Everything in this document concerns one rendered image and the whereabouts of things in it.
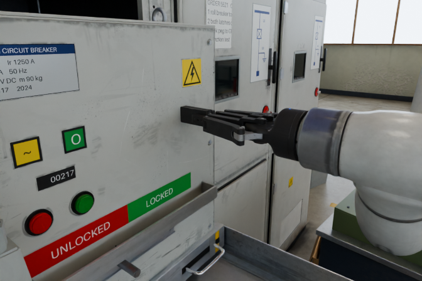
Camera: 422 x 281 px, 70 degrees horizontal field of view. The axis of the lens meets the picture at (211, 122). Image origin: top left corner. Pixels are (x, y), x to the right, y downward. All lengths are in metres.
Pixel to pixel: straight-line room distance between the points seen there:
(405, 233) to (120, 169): 0.42
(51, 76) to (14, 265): 0.21
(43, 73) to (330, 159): 0.37
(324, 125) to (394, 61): 7.94
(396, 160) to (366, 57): 8.05
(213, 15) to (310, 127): 0.68
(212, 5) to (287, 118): 0.65
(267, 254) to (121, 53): 0.54
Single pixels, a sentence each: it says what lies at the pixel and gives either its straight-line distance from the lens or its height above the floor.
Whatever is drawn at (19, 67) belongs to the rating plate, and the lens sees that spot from 0.41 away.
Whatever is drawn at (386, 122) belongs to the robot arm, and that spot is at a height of 1.27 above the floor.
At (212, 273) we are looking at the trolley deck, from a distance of 0.78.
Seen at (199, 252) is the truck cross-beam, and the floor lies 0.91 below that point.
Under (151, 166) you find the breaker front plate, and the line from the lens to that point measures 0.55.
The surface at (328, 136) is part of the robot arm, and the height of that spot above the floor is 1.25.
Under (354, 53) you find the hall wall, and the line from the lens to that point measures 8.47.
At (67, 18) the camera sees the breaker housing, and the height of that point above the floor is 1.39.
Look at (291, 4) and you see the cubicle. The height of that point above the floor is 1.53.
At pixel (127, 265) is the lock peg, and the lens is 0.54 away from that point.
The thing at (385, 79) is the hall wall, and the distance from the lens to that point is 8.39.
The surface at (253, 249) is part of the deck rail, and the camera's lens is 0.79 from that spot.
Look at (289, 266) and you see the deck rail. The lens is 0.76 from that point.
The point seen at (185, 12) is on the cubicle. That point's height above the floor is 1.44.
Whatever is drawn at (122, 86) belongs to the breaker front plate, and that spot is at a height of 1.30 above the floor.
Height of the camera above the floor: 1.36
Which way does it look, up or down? 15 degrees down
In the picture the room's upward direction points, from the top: straight up
